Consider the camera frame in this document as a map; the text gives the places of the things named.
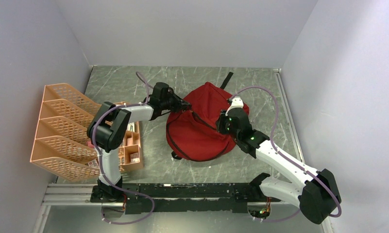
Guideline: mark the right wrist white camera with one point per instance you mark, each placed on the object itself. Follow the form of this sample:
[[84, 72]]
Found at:
[[236, 102]]

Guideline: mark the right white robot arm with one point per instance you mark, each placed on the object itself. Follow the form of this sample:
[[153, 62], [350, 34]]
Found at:
[[314, 192]]

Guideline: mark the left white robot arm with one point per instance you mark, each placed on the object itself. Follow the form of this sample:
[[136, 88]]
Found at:
[[108, 128]]

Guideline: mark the red student backpack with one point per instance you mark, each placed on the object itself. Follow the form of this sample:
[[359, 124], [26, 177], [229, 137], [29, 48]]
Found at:
[[192, 134]]

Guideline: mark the small pink box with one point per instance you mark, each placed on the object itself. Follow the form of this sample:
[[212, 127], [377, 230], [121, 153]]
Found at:
[[134, 158]]

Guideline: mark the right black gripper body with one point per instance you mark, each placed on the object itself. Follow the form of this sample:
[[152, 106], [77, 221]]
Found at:
[[224, 125]]

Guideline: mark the orange plastic file organizer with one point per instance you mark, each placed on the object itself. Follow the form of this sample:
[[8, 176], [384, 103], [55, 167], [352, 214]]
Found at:
[[60, 142]]

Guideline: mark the white tape dispenser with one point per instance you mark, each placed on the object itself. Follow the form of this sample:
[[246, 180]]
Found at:
[[131, 127]]

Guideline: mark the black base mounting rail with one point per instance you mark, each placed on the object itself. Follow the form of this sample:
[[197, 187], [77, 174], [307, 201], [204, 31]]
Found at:
[[196, 197]]

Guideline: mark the aluminium frame rail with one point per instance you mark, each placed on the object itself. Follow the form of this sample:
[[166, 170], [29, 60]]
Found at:
[[69, 195]]

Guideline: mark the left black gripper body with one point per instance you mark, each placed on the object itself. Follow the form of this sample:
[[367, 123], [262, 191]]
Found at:
[[172, 102]]

